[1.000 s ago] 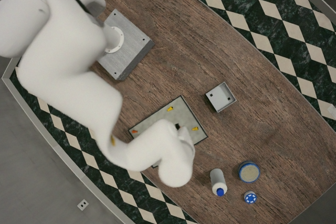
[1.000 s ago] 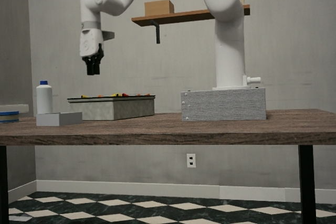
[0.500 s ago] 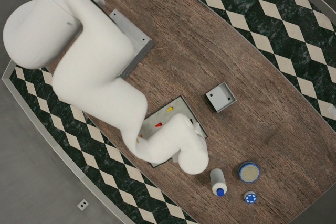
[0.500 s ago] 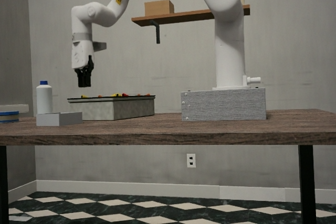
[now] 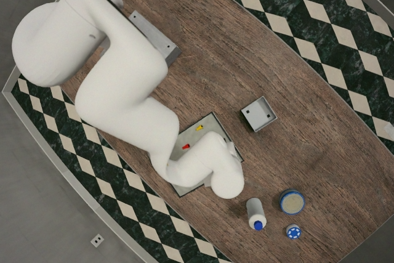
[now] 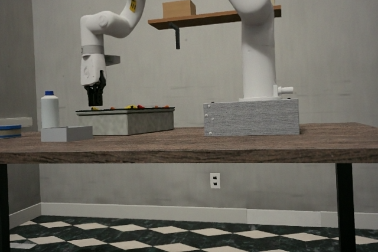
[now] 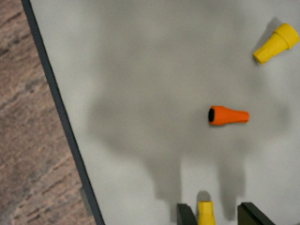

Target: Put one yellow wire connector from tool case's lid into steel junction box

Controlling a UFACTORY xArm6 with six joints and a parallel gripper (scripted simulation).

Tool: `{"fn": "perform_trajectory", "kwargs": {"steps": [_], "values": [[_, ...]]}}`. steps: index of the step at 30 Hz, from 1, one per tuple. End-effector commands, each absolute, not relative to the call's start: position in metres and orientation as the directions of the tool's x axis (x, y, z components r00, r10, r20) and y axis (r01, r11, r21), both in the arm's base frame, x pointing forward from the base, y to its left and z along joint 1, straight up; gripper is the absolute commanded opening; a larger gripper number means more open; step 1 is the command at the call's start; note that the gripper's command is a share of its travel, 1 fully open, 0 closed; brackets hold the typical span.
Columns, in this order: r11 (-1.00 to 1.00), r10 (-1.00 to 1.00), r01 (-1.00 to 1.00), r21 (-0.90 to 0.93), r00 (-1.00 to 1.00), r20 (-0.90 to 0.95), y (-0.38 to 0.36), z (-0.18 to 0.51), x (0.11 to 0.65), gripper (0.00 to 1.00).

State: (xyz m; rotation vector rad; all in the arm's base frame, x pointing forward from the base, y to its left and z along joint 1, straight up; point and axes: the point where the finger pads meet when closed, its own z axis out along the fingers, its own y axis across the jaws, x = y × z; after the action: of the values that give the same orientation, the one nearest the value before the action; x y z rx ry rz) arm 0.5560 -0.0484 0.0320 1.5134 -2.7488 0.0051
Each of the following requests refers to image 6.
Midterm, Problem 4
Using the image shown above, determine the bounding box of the white bottle with blue cap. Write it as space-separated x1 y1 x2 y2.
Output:
41 91 60 128

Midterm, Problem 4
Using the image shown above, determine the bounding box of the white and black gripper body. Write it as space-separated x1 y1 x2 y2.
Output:
81 54 107 86

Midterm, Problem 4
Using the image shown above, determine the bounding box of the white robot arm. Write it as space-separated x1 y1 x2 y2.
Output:
80 0 293 102

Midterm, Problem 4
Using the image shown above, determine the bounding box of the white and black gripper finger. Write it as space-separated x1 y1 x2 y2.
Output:
84 85 94 107
93 70 106 106

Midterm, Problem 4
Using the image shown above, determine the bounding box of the round tin with blue rim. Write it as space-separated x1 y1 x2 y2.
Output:
0 125 21 139

